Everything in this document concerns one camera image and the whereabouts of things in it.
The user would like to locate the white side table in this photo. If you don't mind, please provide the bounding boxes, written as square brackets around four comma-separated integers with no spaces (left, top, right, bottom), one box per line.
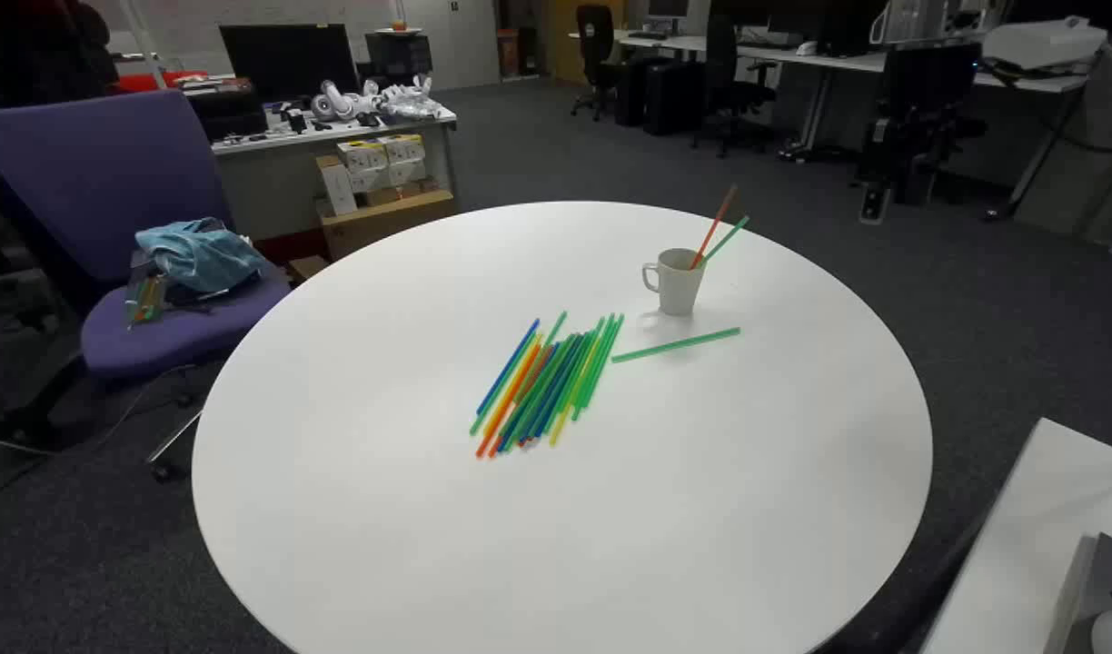
[918,413,1112,654]

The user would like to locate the crumpled white plastic bags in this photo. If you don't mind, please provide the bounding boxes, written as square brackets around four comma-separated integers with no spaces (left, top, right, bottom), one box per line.
[301,72,446,129]

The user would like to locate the small white carton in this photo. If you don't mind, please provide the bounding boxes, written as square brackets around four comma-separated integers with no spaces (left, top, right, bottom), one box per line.
[311,153,360,222]

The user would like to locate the white paper cup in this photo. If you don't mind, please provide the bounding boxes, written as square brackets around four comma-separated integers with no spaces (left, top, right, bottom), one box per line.
[638,244,708,319]

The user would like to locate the brown cardboard box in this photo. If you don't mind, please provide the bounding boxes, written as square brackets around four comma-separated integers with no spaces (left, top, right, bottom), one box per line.
[317,186,463,263]

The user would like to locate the black case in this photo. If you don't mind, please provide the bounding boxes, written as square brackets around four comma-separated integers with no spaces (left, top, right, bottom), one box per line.
[184,84,272,145]

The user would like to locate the red box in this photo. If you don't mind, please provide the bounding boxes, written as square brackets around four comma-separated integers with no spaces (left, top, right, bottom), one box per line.
[109,66,226,98]

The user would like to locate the dark jacket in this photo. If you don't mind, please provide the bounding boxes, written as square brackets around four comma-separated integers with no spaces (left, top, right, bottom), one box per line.
[0,0,120,108]

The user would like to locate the black computer monitor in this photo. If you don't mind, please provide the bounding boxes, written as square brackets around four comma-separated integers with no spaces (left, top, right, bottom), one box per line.
[219,21,362,108]

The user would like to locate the small yellow green item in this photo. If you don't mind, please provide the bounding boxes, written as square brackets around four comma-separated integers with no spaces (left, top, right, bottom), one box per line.
[120,273,174,330]

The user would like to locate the grey metal bracket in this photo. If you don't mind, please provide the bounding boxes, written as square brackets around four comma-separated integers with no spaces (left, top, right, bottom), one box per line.
[1043,526,1112,654]

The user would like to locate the long white desk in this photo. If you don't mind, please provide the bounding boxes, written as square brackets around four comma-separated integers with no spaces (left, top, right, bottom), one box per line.
[612,26,1095,160]

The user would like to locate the blue plastic straw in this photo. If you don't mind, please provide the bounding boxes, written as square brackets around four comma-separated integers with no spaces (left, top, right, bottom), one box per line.
[471,318,546,422]

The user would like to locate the teal plastic straw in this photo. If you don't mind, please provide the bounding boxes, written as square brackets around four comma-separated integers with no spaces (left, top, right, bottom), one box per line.
[498,330,588,456]

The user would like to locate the purple office chair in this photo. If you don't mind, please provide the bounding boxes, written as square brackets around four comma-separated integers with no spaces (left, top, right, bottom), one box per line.
[0,88,294,482]

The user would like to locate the orange plastic straw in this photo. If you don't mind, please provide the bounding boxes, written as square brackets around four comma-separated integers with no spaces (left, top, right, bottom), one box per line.
[687,182,740,273]
[471,343,547,464]

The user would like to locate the thin green plastic straw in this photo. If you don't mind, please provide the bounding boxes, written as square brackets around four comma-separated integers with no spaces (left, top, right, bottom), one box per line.
[522,310,574,377]

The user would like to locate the white office desk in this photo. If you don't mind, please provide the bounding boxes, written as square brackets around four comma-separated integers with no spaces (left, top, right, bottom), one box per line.
[206,102,463,247]

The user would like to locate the white rounded cover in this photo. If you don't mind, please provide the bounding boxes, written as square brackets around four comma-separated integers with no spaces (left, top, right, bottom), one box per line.
[972,11,1112,84]

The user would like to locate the black equipment box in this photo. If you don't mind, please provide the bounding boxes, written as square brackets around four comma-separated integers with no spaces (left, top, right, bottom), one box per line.
[362,29,435,92]

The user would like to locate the yellow plastic straw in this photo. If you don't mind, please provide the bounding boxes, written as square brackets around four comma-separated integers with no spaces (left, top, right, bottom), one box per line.
[487,347,553,462]
[546,360,588,451]

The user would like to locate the white paper bag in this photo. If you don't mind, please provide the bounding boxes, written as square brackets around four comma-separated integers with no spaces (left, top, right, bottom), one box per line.
[333,135,391,201]
[381,132,435,198]

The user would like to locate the blue crumpled cloth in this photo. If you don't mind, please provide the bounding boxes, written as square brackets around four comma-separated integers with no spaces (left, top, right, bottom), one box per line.
[131,216,264,304]

